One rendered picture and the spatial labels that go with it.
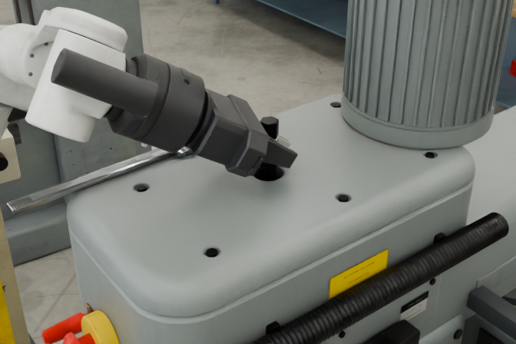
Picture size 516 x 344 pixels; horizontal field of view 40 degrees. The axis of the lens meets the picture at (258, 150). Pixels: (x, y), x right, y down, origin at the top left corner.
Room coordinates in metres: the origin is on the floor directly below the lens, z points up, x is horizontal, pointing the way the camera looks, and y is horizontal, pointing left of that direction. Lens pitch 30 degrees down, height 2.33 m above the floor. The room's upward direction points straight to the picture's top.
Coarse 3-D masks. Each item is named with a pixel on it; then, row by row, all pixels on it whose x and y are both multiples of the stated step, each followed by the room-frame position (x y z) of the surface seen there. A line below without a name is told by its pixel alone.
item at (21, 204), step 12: (144, 156) 0.73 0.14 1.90; (156, 156) 0.73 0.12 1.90; (168, 156) 0.74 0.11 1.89; (180, 156) 0.74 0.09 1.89; (108, 168) 0.70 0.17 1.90; (120, 168) 0.70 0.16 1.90; (132, 168) 0.71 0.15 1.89; (72, 180) 0.68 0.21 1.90; (84, 180) 0.68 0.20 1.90; (96, 180) 0.68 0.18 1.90; (36, 192) 0.65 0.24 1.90; (48, 192) 0.65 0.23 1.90; (60, 192) 0.65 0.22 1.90; (72, 192) 0.66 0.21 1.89; (12, 204) 0.63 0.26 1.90; (24, 204) 0.63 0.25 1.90; (36, 204) 0.63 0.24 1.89
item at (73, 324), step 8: (64, 320) 0.65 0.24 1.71; (72, 320) 0.65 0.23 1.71; (80, 320) 0.65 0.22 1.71; (48, 328) 0.64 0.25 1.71; (56, 328) 0.64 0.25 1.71; (64, 328) 0.64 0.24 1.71; (72, 328) 0.64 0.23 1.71; (80, 328) 0.65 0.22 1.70; (48, 336) 0.63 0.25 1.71; (56, 336) 0.63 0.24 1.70
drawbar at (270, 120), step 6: (264, 120) 0.71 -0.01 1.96; (270, 120) 0.71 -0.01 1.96; (276, 120) 0.71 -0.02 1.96; (264, 126) 0.70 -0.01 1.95; (270, 126) 0.70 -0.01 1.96; (276, 126) 0.70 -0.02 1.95; (270, 132) 0.70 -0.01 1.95; (276, 132) 0.70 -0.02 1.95; (264, 168) 0.70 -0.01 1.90; (270, 168) 0.70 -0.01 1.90; (276, 168) 0.71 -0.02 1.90; (264, 174) 0.70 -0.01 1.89; (270, 174) 0.70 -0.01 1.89; (276, 174) 0.71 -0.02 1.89; (264, 180) 0.70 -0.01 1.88; (270, 180) 0.70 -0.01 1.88
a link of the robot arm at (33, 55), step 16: (48, 16) 0.70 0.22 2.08; (64, 16) 0.66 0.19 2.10; (80, 16) 0.65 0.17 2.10; (96, 16) 0.65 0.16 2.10; (32, 32) 0.72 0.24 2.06; (48, 32) 0.70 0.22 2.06; (80, 32) 0.64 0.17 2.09; (96, 32) 0.64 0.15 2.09; (112, 32) 0.65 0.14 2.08; (32, 48) 0.71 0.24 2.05; (48, 48) 0.72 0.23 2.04; (32, 64) 0.70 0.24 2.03; (32, 80) 0.70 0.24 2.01
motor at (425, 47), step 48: (384, 0) 0.78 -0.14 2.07; (432, 0) 0.76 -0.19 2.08; (480, 0) 0.77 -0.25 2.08; (384, 48) 0.79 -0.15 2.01; (432, 48) 0.76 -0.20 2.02; (480, 48) 0.77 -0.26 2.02; (384, 96) 0.78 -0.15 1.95; (432, 96) 0.76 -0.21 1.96; (480, 96) 0.78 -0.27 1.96; (432, 144) 0.76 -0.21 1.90
